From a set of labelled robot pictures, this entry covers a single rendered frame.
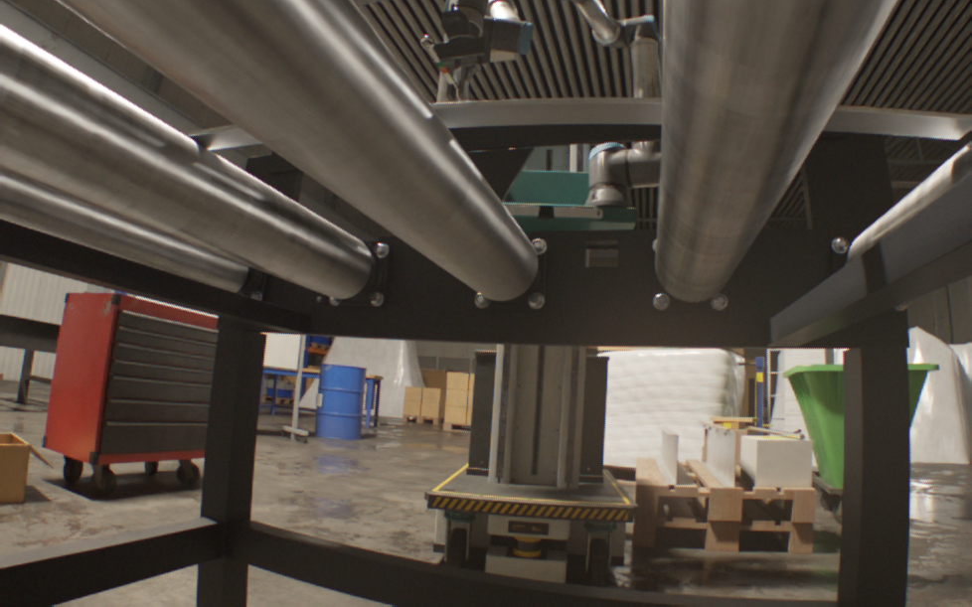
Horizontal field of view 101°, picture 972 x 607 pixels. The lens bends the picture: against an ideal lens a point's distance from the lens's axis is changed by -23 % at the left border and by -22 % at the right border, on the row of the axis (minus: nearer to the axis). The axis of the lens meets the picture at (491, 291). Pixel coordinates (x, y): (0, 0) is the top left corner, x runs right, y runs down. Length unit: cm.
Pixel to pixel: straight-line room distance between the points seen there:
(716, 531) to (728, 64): 231
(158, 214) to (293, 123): 31
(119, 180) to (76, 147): 6
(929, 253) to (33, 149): 69
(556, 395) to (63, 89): 181
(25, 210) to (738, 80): 82
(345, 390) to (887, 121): 596
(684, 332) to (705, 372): 318
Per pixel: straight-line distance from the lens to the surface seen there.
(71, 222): 87
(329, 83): 33
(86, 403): 275
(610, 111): 50
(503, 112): 51
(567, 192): 209
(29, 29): 1135
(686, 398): 405
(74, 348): 291
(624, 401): 424
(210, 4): 28
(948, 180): 61
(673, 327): 84
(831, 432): 315
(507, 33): 145
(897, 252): 44
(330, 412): 621
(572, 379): 197
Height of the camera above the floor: 65
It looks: 12 degrees up
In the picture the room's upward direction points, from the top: 4 degrees clockwise
